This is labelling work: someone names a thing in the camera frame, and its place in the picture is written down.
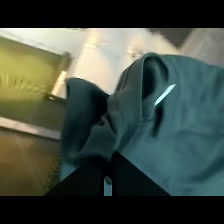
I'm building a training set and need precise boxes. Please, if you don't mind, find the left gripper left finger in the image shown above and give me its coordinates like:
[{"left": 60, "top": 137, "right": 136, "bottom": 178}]
[{"left": 44, "top": 159, "right": 108, "bottom": 197}]

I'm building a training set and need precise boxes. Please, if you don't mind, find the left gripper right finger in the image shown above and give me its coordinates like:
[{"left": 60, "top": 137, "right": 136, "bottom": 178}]
[{"left": 111, "top": 150, "right": 171, "bottom": 197}]

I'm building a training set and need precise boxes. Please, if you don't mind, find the grey green garment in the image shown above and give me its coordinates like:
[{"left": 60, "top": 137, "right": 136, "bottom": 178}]
[{"left": 59, "top": 51, "right": 224, "bottom": 197}]

